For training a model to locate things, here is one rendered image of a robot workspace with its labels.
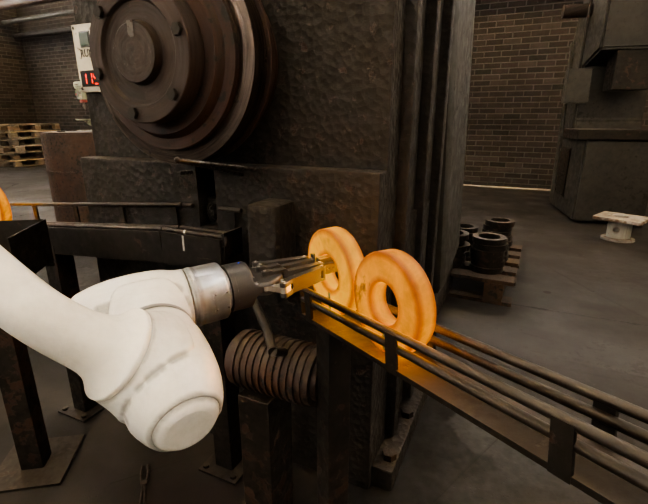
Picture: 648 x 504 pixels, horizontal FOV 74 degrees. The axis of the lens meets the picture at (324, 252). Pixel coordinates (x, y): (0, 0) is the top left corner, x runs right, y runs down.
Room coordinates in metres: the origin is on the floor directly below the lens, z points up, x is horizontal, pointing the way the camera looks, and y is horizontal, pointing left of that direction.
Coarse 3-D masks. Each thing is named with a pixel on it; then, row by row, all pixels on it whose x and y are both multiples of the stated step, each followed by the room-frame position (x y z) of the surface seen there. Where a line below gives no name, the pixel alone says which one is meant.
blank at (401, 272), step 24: (360, 264) 0.64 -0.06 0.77; (384, 264) 0.59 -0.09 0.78; (408, 264) 0.56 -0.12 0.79; (360, 288) 0.64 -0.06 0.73; (384, 288) 0.63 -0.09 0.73; (408, 288) 0.54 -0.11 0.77; (360, 312) 0.63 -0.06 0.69; (384, 312) 0.61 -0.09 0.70; (408, 312) 0.54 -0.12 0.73; (432, 312) 0.53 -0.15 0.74; (384, 336) 0.58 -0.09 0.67; (408, 336) 0.53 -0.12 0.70
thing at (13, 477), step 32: (0, 224) 1.14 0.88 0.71; (32, 224) 1.15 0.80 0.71; (32, 256) 1.05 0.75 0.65; (0, 352) 1.01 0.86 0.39; (0, 384) 1.01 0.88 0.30; (32, 384) 1.06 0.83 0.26; (32, 416) 1.02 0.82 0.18; (32, 448) 1.01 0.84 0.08; (64, 448) 1.09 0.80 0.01; (0, 480) 0.97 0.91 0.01; (32, 480) 0.97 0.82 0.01
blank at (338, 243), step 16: (320, 240) 0.74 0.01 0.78; (336, 240) 0.69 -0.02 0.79; (352, 240) 0.69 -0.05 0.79; (336, 256) 0.69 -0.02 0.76; (352, 256) 0.67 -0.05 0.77; (352, 272) 0.66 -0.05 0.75; (320, 288) 0.75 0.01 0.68; (336, 288) 0.70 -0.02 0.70; (352, 288) 0.66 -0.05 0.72; (352, 304) 0.66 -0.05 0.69
